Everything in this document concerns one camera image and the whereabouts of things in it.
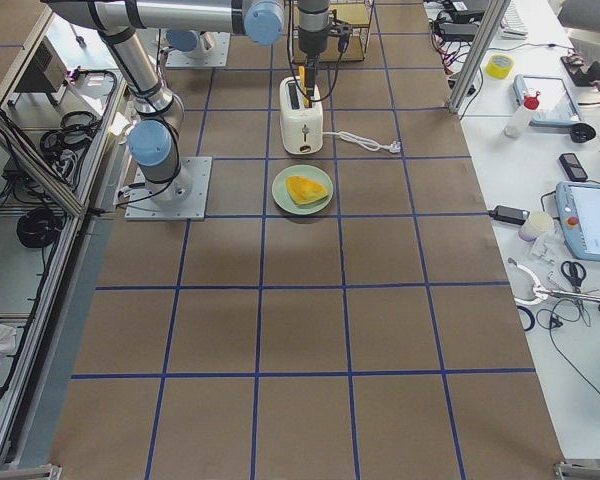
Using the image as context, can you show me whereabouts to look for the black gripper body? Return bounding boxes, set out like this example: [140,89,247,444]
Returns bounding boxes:
[297,0,351,67]

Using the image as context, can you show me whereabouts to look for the yellow bread slice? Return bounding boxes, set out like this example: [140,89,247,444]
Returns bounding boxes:
[285,175,329,206]
[298,66,312,108]

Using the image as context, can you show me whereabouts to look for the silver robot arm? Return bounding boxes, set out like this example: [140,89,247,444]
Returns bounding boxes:
[166,29,216,58]
[48,1,351,200]

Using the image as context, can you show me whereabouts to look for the white toaster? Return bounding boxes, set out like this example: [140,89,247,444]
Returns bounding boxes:
[279,77,323,155]

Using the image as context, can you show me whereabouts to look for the yellow bread slice on plate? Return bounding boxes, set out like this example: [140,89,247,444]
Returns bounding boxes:
[285,175,329,206]

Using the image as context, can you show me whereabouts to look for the green plate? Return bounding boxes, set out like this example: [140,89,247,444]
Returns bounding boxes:
[271,165,334,215]

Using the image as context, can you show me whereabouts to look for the black power brick top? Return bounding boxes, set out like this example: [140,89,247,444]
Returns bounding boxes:
[433,21,479,42]

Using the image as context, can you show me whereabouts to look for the yellow tape roll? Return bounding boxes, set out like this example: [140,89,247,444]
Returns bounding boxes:
[485,54,514,80]

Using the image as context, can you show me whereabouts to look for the white squeeze bottle red cap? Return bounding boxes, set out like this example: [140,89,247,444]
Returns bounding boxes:
[503,92,540,139]

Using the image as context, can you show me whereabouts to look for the black power adapter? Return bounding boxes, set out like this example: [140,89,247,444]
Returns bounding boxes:
[488,205,529,225]

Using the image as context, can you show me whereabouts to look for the upper blue teach pendant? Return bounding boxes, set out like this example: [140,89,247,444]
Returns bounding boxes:
[513,74,583,127]

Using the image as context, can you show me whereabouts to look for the blue teach pendant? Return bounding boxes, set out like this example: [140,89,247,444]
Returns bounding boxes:
[513,74,583,127]
[555,182,600,262]

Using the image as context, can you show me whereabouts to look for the grey control box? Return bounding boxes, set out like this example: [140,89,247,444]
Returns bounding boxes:
[15,36,68,106]

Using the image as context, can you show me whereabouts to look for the white round jar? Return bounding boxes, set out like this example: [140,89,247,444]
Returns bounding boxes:
[518,211,554,242]

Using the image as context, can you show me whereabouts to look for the black round cap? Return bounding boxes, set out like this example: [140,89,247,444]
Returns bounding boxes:
[569,122,597,144]

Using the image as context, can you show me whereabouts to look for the black phone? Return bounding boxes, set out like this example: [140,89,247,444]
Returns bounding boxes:
[559,153,588,183]

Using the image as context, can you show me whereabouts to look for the lower blue teach pendant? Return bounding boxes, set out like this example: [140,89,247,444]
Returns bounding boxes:
[555,182,600,262]

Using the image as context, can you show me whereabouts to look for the white curved tool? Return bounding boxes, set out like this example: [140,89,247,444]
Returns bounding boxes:
[507,257,549,306]

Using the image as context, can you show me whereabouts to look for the blue tape roll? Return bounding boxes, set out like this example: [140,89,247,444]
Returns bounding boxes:
[516,305,536,332]

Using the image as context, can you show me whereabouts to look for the black scissors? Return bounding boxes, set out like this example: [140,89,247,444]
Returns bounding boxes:
[560,260,587,293]

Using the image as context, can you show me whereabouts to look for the wire rack with wooden shelf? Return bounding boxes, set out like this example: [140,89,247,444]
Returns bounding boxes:
[288,0,375,65]

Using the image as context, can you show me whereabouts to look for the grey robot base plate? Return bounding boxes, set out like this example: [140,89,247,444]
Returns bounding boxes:
[124,157,213,221]

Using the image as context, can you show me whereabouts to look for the aluminium frame post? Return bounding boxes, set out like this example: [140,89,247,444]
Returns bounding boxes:
[447,0,510,114]

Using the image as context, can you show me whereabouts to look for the coiled black cable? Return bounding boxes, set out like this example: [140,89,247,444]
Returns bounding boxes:
[15,207,60,249]

